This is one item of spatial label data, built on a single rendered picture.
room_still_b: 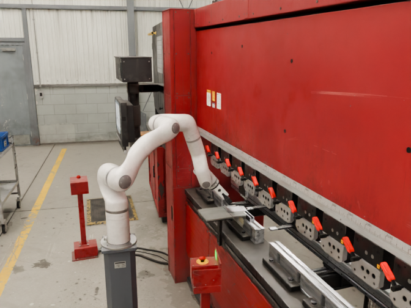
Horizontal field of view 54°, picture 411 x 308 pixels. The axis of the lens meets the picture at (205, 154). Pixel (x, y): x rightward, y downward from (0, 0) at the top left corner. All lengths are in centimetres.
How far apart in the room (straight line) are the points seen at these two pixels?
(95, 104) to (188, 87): 616
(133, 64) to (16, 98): 632
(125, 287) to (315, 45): 153
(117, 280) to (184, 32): 187
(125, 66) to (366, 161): 221
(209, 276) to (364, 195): 112
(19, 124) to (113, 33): 278
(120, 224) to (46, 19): 747
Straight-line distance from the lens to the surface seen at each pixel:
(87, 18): 923
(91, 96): 926
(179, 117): 228
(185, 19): 323
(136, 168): 211
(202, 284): 240
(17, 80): 938
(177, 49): 320
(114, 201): 213
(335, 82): 166
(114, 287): 231
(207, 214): 256
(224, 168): 277
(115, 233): 219
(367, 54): 153
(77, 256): 428
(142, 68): 330
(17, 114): 947
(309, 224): 189
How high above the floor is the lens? 200
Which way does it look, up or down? 14 degrees down
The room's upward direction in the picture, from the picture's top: straight up
